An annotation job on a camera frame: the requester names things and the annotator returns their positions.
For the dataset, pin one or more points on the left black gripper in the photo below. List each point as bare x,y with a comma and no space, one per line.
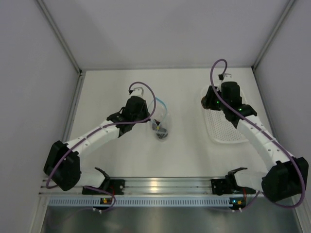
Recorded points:
145,108

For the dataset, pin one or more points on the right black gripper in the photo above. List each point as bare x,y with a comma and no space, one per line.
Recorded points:
211,95

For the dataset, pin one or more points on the clear zip top bag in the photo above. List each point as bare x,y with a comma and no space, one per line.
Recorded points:
161,116

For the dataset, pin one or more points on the dark red fake fig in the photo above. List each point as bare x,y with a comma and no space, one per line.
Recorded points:
204,103

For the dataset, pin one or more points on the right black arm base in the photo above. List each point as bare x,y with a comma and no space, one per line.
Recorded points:
220,187

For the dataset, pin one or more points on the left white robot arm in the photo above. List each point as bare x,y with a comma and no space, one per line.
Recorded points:
64,163

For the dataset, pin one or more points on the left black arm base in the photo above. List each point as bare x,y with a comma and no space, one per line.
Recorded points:
111,186

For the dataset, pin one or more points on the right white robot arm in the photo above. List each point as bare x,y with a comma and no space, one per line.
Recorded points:
286,175

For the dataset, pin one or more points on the white perforated plastic basket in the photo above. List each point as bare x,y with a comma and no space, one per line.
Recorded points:
220,130

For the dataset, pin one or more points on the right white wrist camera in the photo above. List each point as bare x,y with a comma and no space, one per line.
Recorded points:
225,77

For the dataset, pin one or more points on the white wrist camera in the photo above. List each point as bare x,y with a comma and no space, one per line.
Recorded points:
138,92
225,77

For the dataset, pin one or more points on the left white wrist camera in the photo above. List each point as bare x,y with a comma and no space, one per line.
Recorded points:
138,92

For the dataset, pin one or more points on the aluminium mounting rail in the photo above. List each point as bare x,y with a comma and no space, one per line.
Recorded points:
168,186

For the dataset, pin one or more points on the white slotted cable duct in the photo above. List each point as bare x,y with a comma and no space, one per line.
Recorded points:
145,202

